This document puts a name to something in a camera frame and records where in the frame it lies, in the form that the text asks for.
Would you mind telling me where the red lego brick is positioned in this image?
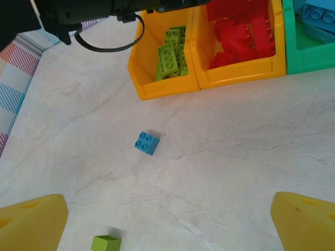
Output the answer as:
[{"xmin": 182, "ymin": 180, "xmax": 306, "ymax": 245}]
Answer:
[
  {"xmin": 206, "ymin": 0, "xmax": 270, "ymax": 21},
  {"xmin": 214, "ymin": 19, "xmax": 231, "ymax": 40},
  {"xmin": 208, "ymin": 51, "xmax": 238, "ymax": 70},
  {"xmin": 221, "ymin": 22, "xmax": 256, "ymax": 62},
  {"xmin": 250, "ymin": 16, "xmax": 277, "ymax": 59}
]

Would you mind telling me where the small green lego brick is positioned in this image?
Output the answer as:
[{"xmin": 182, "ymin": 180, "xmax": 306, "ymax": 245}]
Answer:
[{"xmin": 91, "ymin": 234, "xmax": 121, "ymax": 251}]

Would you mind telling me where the green plastic bin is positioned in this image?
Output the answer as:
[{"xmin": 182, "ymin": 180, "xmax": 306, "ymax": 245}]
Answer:
[{"xmin": 281, "ymin": 0, "xmax": 335, "ymax": 76}]

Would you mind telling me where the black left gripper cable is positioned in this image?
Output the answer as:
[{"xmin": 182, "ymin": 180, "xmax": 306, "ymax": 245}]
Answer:
[{"xmin": 74, "ymin": 13, "xmax": 145, "ymax": 53}]

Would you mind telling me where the small blue lego brick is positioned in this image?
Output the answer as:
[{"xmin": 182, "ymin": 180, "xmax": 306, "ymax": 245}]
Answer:
[{"xmin": 134, "ymin": 131, "xmax": 161, "ymax": 156}]

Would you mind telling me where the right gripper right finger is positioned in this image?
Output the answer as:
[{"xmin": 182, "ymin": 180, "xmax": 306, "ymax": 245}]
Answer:
[{"xmin": 270, "ymin": 191, "xmax": 335, "ymax": 251}]

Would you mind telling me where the aluminium frame post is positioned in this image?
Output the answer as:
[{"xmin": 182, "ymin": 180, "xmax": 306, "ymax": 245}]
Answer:
[{"xmin": 15, "ymin": 33, "xmax": 44, "ymax": 55}]

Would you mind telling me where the orange plastic bin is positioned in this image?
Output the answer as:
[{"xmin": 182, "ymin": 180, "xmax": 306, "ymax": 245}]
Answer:
[
  {"xmin": 127, "ymin": 5, "xmax": 202, "ymax": 101},
  {"xmin": 189, "ymin": 0, "xmax": 287, "ymax": 90}
]

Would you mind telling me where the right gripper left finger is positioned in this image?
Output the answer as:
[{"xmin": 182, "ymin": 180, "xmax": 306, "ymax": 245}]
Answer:
[{"xmin": 0, "ymin": 193, "xmax": 69, "ymax": 251}]

